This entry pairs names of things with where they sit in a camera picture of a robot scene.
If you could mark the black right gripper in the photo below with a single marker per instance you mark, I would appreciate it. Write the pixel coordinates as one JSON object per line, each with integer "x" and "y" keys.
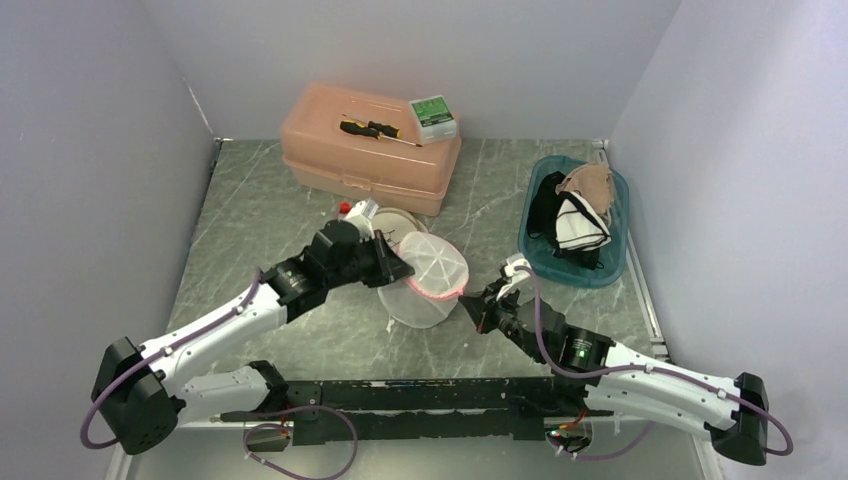
{"x": 482, "y": 308}

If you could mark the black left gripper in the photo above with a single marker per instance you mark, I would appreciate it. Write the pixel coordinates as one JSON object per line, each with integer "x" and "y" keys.
{"x": 390, "y": 267}

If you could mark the white mesh laundry bag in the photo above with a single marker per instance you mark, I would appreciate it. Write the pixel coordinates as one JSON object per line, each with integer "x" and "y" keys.
{"x": 395, "y": 224}

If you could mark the clear round lidded container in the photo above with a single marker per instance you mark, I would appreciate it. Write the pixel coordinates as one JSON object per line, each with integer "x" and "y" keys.
{"x": 428, "y": 296}

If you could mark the black white bra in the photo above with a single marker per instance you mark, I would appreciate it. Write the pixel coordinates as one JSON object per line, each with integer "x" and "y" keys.
{"x": 577, "y": 226}

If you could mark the beige pink bra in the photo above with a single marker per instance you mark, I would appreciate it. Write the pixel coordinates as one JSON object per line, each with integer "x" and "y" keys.
{"x": 594, "y": 182}

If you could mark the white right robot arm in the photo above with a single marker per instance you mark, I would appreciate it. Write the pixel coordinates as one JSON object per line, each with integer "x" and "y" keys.
{"x": 728, "y": 412}

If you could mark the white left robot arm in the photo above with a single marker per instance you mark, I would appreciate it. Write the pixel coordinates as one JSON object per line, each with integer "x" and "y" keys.
{"x": 144, "y": 392}

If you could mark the black cloth garment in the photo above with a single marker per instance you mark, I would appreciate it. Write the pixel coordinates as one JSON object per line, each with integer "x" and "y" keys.
{"x": 543, "y": 210}

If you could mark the pink plastic toolbox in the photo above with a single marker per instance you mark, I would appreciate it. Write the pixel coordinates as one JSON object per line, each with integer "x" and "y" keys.
{"x": 409, "y": 174}

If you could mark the black yellow screwdriver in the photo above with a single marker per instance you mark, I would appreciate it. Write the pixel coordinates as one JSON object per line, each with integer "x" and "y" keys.
{"x": 373, "y": 130}

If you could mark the green white small box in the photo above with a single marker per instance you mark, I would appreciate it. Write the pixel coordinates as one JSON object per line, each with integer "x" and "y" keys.
{"x": 433, "y": 119}

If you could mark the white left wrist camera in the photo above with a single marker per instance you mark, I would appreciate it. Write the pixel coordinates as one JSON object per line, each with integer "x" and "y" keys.
{"x": 360, "y": 215}

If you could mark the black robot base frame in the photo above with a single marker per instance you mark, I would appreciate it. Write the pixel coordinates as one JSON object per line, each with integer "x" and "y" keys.
{"x": 322, "y": 411}

